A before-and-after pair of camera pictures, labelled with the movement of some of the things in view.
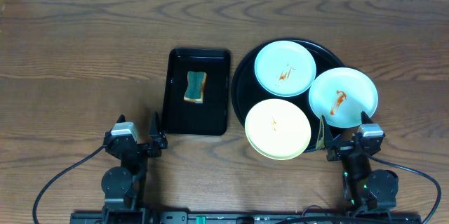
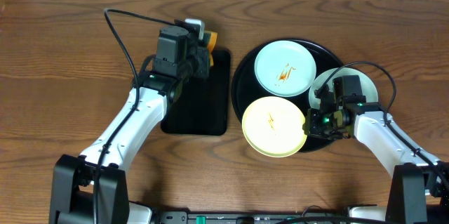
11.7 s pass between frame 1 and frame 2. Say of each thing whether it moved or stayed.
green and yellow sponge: moved
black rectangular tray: stayed
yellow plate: stayed
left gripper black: moved
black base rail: stayed
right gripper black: moved
